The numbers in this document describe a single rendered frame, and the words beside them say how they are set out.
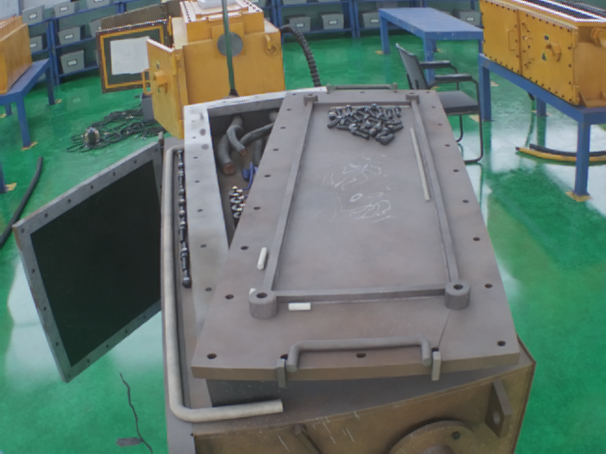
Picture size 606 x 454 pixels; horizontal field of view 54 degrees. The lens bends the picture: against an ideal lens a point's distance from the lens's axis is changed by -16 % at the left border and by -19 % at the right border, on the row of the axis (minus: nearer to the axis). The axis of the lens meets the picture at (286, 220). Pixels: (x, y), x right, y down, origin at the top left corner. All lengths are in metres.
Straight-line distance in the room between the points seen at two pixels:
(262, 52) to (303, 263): 2.87
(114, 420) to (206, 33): 2.23
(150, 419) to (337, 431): 1.94
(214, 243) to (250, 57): 2.72
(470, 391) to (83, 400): 2.30
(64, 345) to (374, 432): 1.23
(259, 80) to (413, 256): 2.91
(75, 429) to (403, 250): 2.09
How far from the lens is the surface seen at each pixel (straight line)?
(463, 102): 5.06
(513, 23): 5.27
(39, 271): 1.93
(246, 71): 3.93
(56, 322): 2.02
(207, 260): 1.21
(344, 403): 1.03
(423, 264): 1.10
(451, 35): 7.18
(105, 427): 2.93
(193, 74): 3.90
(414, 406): 1.05
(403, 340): 0.91
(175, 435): 1.01
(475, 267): 1.10
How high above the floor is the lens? 1.92
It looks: 26 degrees down
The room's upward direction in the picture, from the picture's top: 6 degrees counter-clockwise
